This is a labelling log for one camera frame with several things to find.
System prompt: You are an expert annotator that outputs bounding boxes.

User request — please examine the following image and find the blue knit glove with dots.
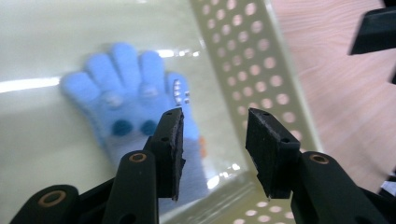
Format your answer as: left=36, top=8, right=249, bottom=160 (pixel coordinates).
left=59, top=41, right=209, bottom=203

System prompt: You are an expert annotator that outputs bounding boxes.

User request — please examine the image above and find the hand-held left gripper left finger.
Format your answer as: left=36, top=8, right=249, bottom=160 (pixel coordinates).
left=144, top=106, right=187, bottom=202

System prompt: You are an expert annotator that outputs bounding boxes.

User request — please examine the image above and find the pale yellow perforated plastic basket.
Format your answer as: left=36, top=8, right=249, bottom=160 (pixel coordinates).
left=0, top=0, right=323, bottom=224

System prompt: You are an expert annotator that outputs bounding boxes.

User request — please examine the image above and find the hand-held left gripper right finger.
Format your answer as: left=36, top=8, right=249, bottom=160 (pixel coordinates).
left=245, top=107, right=302, bottom=201

